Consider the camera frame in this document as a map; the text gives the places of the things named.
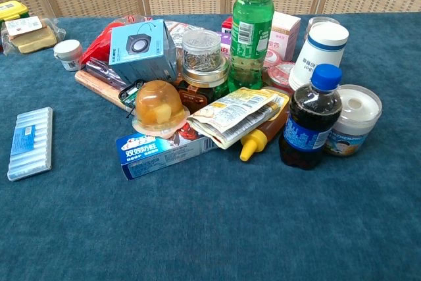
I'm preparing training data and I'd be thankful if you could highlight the blue toothpaste box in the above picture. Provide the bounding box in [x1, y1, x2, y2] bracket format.
[115, 126, 218, 181]

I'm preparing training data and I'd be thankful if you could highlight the light blue speaker box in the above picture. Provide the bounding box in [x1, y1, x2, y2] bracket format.
[108, 18, 178, 85]

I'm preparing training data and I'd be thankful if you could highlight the pink and white medicine box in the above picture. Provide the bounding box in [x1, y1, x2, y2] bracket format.
[268, 11, 302, 62]

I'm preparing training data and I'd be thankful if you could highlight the folded printed snack pouch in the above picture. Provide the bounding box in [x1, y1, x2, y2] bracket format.
[186, 87, 288, 150]

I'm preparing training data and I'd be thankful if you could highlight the gold lid honey jar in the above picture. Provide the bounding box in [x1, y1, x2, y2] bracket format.
[177, 54, 230, 115]

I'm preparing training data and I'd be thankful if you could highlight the yellow cap honey squeeze bottle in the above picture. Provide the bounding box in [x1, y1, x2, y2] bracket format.
[239, 86, 291, 163]

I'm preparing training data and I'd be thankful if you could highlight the orange fruit jelly cup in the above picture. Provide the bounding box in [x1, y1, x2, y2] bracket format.
[132, 80, 191, 140]

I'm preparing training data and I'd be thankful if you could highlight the clear jar of metal pins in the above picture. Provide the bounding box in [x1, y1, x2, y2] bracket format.
[181, 29, 222, 76]

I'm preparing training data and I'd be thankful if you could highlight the red lidded plastic cup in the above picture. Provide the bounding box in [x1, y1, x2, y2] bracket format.
[262, 49, 296, 93]

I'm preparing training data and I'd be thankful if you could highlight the small green toy car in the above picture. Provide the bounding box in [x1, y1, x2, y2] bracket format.
[118, 78, 146, 103]

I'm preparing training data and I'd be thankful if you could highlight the purple and white carton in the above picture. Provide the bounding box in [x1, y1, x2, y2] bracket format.
[216, 16, 234, 56]

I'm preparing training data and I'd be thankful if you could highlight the blue velvet tablecloth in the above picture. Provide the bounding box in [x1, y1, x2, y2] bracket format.
[0, 11, 421, 281]

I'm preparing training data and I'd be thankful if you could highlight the red white printed snack bag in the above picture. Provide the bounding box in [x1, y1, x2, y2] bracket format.
[163, 20, 205, 50]

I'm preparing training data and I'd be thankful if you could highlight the small cola bottle blue cap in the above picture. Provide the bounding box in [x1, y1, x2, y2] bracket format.
[278, 63, 343, 171]

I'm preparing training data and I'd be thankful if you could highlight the green plastic soda bottle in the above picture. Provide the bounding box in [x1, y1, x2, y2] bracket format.
[227, 0, 276, 94]

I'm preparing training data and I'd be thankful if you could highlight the wooden rectangular block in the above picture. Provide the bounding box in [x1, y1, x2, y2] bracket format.
[74, 70, 136, 113]

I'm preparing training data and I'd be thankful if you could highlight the clear zip plastic bag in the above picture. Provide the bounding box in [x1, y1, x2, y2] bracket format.
[86, 57, 127, 86]

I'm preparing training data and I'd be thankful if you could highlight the stack of white paper cups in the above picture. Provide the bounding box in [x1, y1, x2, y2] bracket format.
[288, 22, 350, 91]

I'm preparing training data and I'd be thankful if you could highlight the red plastic bag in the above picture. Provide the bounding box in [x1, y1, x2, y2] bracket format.
[78, 14, 153, 67]

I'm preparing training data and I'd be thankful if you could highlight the white lidded round canister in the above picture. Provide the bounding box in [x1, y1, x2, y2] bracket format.
[322, 84, 383, 158]

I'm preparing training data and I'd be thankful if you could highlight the clear plastic cup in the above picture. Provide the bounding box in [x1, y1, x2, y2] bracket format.
[304, 16, 341, 41]

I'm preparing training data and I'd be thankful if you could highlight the small white cream jar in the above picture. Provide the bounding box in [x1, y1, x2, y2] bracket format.
[53, 39, 84, 72]

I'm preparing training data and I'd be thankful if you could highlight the wrapped yellow sponge cake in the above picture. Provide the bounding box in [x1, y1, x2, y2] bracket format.
[0, 15, 67, 55]

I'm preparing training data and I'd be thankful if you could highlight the yellow and green container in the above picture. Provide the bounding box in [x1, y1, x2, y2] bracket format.
[0, 0, 30, 22]

